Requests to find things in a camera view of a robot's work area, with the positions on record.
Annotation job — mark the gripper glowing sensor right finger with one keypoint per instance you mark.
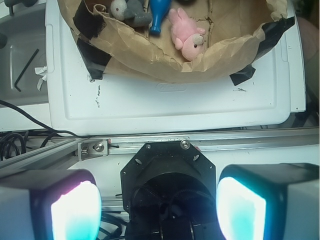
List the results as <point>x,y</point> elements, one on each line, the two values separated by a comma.
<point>269,201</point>

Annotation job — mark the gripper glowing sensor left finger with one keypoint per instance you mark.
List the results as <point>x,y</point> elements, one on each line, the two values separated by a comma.
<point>49,204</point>

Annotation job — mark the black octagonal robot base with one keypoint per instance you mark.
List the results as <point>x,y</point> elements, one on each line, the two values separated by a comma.
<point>169,190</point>

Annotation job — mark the white plastic bin lid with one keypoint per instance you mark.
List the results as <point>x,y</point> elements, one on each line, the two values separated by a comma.
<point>129,105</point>

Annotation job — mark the grey plastic tray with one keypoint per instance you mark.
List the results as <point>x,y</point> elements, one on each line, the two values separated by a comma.
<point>25,33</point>

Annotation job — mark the white paper scrap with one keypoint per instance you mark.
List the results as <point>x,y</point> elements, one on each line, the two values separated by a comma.
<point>42,73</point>

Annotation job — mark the black hex key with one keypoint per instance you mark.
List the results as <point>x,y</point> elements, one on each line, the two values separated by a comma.
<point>24,70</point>

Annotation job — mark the black tape strip right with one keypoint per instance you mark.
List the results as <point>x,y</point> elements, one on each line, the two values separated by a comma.
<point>273,32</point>

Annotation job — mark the black tape strip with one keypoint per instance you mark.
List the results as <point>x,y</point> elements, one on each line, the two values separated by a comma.
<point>273,32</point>
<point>90,26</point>

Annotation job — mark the brown crumpled paper lining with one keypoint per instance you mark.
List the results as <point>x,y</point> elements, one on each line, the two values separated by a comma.
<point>233,34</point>

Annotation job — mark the black tape strip left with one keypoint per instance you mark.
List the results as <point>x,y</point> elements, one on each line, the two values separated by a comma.
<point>90,26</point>

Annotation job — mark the pink plush bunny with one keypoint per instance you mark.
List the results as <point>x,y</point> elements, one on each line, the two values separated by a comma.
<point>186,36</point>

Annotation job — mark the grey plush toy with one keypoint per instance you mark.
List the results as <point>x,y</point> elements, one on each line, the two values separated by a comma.
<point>130,12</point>

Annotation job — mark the blue plastic bowling pin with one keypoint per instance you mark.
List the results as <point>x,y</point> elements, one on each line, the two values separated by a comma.
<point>159,9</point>

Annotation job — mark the aluminium extrusion rail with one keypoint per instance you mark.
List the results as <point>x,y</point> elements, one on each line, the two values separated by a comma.
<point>262,146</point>

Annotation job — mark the metal corner bracket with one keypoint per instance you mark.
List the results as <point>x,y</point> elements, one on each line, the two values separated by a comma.
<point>92,148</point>

